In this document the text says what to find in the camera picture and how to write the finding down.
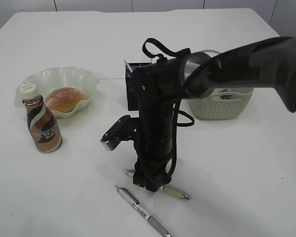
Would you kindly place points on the blue clear grey pen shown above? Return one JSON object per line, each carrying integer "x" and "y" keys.
{"x": 127, "y": 65}

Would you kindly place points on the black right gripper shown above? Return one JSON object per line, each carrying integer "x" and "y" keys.
{"x": 155, "y": 165}

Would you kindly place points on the brown coffee bottle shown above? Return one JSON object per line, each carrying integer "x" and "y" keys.
{"x": 42, "y": 124}

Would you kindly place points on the grey green plastic basket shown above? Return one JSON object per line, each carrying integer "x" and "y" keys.
{"x": 214, "y": 107}

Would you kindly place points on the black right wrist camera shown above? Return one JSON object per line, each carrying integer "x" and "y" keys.
{"x": 124, "y": 129}

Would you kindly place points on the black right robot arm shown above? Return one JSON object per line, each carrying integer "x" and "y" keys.
{"x": 160, "y": 87}

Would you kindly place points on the cream yellow pen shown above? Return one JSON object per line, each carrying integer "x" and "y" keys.
{"x": 167, "y": 189}

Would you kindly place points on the sugared bread bun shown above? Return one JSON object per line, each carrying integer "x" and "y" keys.
{"x": 64, "y": 99}

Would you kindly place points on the pale green wavy plate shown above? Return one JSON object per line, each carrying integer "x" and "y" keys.
{"x": 51, "y": 79}

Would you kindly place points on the paper ball pinkish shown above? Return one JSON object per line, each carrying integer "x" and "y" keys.
{"x": 226, "y": 94}

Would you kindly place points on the black mesh pen holder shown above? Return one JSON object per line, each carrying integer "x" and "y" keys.
{"x": 132, "y": 102}

